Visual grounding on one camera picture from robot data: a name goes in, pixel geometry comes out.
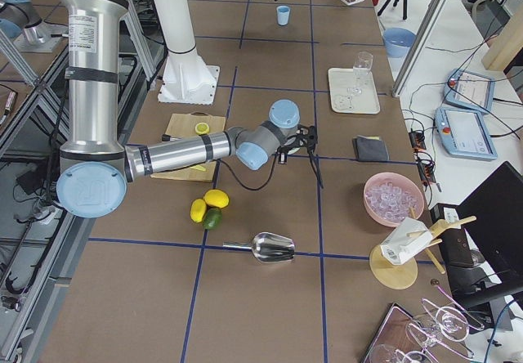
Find light blue plastic cup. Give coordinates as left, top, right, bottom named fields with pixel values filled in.
left=276, top=5, right=291, bottom=26

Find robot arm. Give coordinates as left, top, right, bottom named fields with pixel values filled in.
left=56, top=0, right=322, bottom=218

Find pink bowl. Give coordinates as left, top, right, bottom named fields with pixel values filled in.
left=363, top=173, right=425, bottom=227

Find clear ice cubes in pink bowl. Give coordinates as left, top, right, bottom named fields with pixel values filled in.
left=364, top=181, right=419, bottom=222

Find metal ice scoop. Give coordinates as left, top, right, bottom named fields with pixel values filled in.
left=222, top=231, right=295, bottom=263

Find blue bowl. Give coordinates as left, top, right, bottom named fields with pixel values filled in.
left=382, top=28, right=416, bottom=58

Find grey folded cloth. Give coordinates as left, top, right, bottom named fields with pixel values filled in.
left=352, top=136, right=389, bottom=162

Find cream bear tray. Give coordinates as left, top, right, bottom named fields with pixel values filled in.
left=328, top=68, right=380, bottom=114

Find clear wine glass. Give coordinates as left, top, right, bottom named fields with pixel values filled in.
left=348, top=52, right=373, bottom=96

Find half lemon slice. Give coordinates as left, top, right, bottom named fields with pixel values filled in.
left=194, top=122, right=210, bottom=135

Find yellow lemon upper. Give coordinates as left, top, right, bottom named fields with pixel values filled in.
left=203, top=189, right=230, bottom=208

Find yellow lemon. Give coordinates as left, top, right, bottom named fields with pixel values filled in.
left=203, top=189, right=230, bottom=208
left=190, top=198, right=208, bottom=223

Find yellow plastic knife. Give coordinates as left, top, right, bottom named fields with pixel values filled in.
left=190, top=164, right=207, bottom=172

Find green lime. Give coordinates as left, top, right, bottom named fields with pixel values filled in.
left=202, top=208, right=222, bottom=231

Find white paper carton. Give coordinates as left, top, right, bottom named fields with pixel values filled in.
left=380, top=217, right=433, bottom=266

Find yellow lemon lower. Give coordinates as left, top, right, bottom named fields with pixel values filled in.
left=190, top=198, right=208, bottom=223

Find wooden cutting board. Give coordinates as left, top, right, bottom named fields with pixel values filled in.
left=152, top=113, right=226, bottom=182

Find wooden cup stand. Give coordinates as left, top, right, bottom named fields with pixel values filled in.
left=369, top=216, right=476, bottom=289

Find teach pendant near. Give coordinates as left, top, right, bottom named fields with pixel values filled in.
left=435, top=107, right=498, bottom=161

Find teach pendant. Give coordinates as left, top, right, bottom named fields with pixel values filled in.
left=435, top=107, right=498, bottom=161
left=443, top=69, right=494, bottom=114

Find teach pendant far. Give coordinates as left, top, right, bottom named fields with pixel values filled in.
left=443, top=69, right=494, bottom=114

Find black monitor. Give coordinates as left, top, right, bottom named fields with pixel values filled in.
left=431, top=161, right=522, bottom=308

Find hanging wine glasses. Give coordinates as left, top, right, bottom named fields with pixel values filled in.
left=361, top=289, right=485, bottom=362

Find wooden plank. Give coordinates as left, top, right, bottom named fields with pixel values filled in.
left=481, top=6, right=523, bottom=71

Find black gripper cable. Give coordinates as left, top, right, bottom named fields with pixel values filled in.
left=219, top=150, right=287, bottom=191

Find aluminium frame post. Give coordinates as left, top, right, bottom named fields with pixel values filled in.
left=391, top=0, right=448, bottom=97

